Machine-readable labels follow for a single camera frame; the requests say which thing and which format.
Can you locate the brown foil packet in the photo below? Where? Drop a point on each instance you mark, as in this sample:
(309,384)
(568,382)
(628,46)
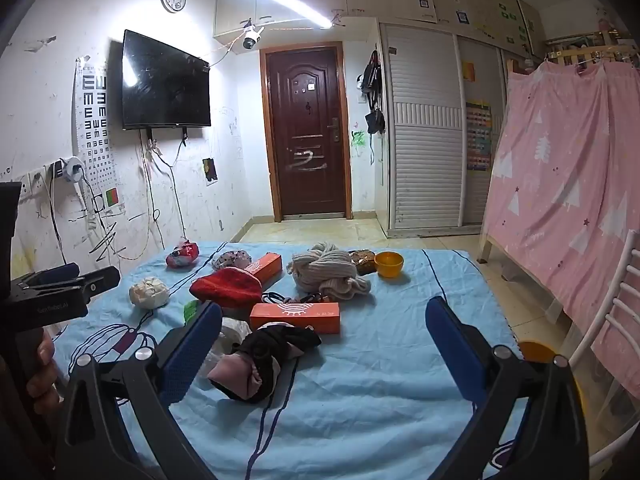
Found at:
(362,261)

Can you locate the red and green sticker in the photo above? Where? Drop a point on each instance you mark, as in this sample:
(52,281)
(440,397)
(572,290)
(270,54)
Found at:
(113,196)

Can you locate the white crumpled paper ball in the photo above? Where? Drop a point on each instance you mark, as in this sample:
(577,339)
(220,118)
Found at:
(149,293)

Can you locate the wall-mounted black television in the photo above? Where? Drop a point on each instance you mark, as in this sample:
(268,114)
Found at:
(165,82)

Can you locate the small black hanging bag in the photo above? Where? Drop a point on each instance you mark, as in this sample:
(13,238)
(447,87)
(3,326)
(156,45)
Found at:
(375,121)

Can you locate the polka dot cloth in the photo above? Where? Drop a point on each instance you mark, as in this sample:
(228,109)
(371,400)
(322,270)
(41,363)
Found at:
(231,260)

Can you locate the beige knitted scarf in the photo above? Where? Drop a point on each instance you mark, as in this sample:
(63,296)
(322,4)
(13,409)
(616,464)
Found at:
(325,267)

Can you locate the green wrapper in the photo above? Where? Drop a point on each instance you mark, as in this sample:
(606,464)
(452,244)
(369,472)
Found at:
(190,311)

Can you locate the white plastic bag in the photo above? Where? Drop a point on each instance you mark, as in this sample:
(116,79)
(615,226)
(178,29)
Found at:
(232,332)

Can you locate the white charger plug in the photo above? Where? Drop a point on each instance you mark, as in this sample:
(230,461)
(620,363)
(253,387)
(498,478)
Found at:
(67,169)

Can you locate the pink printed curtain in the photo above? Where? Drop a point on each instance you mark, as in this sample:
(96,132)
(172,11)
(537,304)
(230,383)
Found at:
(565,200)

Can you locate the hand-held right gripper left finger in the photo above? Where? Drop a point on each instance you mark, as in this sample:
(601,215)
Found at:
(192,355)

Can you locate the red and pink wrapper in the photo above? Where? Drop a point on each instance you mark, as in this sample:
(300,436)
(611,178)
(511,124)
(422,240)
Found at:
(182,255)

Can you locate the person's left hand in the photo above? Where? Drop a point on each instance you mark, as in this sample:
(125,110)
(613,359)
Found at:
(42,362)

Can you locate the red knitted hat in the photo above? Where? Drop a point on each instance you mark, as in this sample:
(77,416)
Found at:
(227,287)

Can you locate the white metal chair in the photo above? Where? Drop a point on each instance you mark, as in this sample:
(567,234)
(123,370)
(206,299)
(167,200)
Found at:
(607,305)

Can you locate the white slatted wardrobe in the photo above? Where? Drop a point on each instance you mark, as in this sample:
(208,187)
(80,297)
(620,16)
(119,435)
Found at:
(427,160)

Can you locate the light blue printed bedsheet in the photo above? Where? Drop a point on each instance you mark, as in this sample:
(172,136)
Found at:
(360,390)

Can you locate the orange cardboard box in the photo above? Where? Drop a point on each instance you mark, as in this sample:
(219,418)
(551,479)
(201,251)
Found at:
(265,266)
(295,317)

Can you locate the yellow sticker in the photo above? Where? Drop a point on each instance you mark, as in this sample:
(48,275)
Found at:
(468,71)

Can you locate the dark brown door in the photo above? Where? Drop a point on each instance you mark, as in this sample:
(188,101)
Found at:
(307,130)

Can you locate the large orange plastic container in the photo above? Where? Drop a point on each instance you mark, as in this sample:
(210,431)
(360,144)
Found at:
(535,351)

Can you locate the wooden bunk bed frame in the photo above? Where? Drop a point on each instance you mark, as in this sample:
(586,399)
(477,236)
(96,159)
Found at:
(575,52)

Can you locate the small dark wall picture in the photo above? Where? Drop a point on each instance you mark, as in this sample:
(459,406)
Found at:
(210,170)

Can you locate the small orange bowl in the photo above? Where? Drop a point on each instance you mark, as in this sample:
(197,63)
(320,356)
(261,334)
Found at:
(389,264)

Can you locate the colourful grid poster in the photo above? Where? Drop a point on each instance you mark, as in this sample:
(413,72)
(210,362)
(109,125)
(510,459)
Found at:
(479,137)

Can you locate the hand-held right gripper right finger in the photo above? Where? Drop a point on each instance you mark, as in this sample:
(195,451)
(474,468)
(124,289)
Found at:
(452,355)

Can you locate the eye chart poster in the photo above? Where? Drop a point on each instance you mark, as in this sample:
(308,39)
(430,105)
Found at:
(97,125)

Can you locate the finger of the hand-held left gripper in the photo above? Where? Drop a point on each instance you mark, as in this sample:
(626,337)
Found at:
(97,279)
(56,274)

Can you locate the black and pink cloth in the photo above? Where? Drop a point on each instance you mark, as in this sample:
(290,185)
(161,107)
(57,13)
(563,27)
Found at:
(272,360)

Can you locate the white security camera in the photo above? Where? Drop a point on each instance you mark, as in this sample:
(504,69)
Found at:
(250,38)

